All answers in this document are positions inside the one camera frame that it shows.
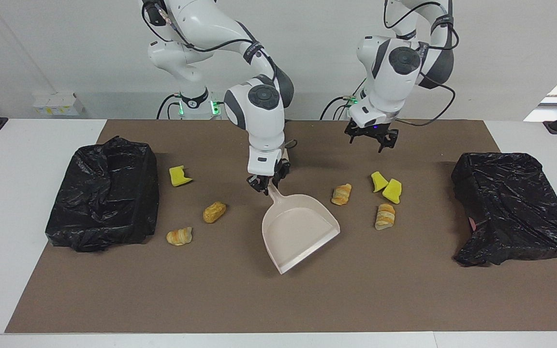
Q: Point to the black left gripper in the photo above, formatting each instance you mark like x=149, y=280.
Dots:
x=373, y=130

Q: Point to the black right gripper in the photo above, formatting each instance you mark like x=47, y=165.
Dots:
x=281, y=169

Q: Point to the yellow green sponge piece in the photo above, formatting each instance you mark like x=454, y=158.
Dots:
x=378, y=181
x=392, y=192

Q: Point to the beige plastic dustpan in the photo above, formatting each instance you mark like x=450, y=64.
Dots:
x=298, y=227

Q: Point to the striped croissant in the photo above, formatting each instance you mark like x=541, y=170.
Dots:
x=341, y=195
x=385, y=216
x=179, y=237

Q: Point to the brown bread roll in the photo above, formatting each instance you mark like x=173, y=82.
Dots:
x=214, y=212

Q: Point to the notched yellow sponge piece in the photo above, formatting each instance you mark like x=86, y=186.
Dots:
x=178, y=178

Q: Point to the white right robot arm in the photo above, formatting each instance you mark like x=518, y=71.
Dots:
x=259, y=121

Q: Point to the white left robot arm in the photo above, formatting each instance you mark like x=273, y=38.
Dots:
x=404, y=60

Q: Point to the pink plastic bin rim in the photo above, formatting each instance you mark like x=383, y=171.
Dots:
x=472, y=223

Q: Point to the black bag lined bin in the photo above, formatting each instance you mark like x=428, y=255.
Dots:
x=510, y=203
x=104, y=203

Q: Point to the brown table mat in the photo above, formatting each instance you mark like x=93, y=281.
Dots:
x=278, y=299

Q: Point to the white wall socket box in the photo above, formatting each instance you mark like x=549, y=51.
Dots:
x=58, y=104

